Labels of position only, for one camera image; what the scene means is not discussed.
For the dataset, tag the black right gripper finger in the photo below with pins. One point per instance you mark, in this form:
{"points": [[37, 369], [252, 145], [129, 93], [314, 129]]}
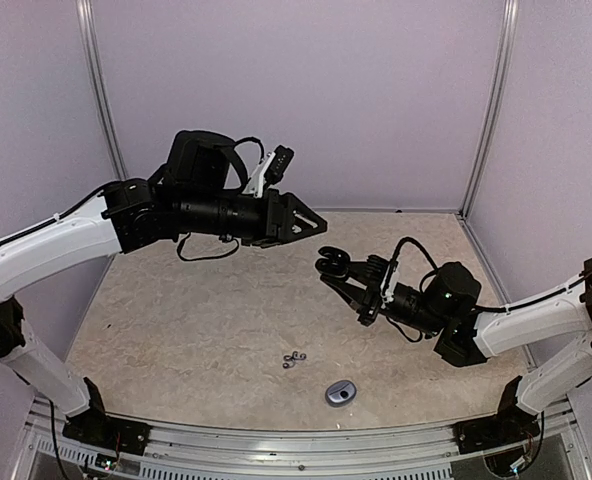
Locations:
{"points": [[355, 295], [373, 268]]}

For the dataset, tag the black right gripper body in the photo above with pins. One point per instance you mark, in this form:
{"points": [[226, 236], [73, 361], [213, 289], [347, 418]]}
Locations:
{"points": [[370, 312]]}

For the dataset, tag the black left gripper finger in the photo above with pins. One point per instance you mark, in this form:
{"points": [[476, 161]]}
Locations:
{"points": [[302, 229], [300, 213]]}

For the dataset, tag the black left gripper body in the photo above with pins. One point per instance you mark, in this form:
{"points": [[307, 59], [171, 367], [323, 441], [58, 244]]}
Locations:
{"points": [[274, 232]]}

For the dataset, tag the black earbud charging case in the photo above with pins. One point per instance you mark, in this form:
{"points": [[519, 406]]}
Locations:
{"points": [[333, 262]]}

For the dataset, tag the silver grey charging case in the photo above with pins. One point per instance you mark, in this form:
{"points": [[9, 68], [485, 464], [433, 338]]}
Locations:
{"points": [[340, 393]]}

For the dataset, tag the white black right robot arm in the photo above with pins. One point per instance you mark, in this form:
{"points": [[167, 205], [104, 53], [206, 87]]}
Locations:
{"points": [[445, 307]]}

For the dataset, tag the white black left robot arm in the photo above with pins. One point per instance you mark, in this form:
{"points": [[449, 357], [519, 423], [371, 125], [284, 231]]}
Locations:
{"points": [[204, 187]]}

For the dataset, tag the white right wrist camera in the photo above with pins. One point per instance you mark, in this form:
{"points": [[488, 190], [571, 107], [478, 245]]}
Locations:
{"points": [[389, 282]]}

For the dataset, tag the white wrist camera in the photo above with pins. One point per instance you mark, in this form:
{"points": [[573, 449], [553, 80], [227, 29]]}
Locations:
{"points": [[389, 282], [270, 171]]}

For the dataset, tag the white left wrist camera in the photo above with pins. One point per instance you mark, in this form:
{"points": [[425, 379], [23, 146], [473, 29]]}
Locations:
{"points": [[270, 171]]}

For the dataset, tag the aluminium front rail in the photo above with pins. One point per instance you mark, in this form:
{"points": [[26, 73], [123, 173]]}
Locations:
{"points": [[181, 451]]}

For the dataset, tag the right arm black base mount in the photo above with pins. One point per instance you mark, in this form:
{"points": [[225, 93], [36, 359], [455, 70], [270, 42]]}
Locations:
{"points": [[508, 425]]}

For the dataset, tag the left aluminium corner post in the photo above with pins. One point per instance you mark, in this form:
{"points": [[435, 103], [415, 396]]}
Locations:
{"points": [[86, 21]]}

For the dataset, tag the aluminium corner post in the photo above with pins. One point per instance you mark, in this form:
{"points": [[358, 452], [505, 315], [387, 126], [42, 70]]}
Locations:
{"points": [[498, 82], [86, 21]]}

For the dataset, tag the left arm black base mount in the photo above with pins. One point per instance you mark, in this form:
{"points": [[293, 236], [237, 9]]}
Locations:
{"points": [[96, 427]]}

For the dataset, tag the right aluminium corner post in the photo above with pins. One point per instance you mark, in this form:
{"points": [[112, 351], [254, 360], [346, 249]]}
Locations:
{"points": [[498, 82]]}

